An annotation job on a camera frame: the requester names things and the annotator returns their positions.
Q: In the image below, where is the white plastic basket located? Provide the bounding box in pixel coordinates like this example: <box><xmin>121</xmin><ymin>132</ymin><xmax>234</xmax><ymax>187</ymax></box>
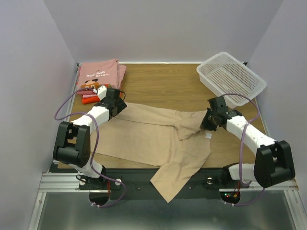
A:
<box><xmin>196</xmin><ymin>52</ymin><xmax>267</xmax><ymax>108</ymax></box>

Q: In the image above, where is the dark pink folded t-shirt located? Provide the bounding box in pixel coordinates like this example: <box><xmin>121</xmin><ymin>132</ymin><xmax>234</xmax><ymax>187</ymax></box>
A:
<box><xmin>77</xmin><ymin>89</ymin><xmax>97</xmax><ymax>95</ymax></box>

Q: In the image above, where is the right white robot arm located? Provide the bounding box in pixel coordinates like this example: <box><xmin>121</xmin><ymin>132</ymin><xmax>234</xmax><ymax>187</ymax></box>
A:
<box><xmin>200</xmin><ymin>95</ymin><xmax>295</xmax><ymax>188</ymax></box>

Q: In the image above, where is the aluminium frame rail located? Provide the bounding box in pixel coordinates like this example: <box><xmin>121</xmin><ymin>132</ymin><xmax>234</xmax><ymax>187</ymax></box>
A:
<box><xmin>38</xmin><ymin>173</ymin><xmax>80</xmax><ymax>193</ymax></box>

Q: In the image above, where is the pink printed folded t-shirt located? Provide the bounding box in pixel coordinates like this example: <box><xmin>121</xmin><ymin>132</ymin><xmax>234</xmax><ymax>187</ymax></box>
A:
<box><xmin>77</xmin><ymin>59</ymin><xmax>127</xmax><ymax>90</ymax></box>

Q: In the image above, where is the orange folded t-shirt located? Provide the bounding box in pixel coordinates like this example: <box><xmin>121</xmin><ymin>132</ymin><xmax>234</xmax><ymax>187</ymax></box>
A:
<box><xmin>81</xmin><ymin>95</ymin><xmax>100</xmax><ymax>104</ymax></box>

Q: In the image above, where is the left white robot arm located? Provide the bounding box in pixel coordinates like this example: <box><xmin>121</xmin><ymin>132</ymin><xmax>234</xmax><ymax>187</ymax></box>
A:
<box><xmin>53</xmin><ymin>86</ymin><xmax>127</xmax><ymax>189</ymax></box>

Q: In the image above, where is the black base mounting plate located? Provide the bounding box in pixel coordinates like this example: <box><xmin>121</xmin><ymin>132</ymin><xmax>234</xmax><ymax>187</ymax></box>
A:
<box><xmin>76</xmin><ymin>168</ymin><xmax>243</xmax><ymax>204</ymax></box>

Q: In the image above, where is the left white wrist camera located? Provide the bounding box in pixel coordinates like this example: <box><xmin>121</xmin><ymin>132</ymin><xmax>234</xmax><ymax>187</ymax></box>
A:
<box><xmin>93</xmin><ymin>85</ymin><xmax>107</xmax><ymax>100</ymax></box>

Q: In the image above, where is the beige t-shirt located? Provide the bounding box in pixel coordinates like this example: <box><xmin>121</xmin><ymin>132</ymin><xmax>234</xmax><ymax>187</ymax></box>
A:
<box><xmin>91</xmin><ymin>103</ymin><xmax>211</xmax><ymax>203</ymax></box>

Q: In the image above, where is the light pink folded t-shirt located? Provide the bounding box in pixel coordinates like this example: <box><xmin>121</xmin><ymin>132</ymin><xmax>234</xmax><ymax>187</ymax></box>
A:
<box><xmin>82</xmin><ymin>94</ymin><xmax>96</xmax><ymax>98</ymax></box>

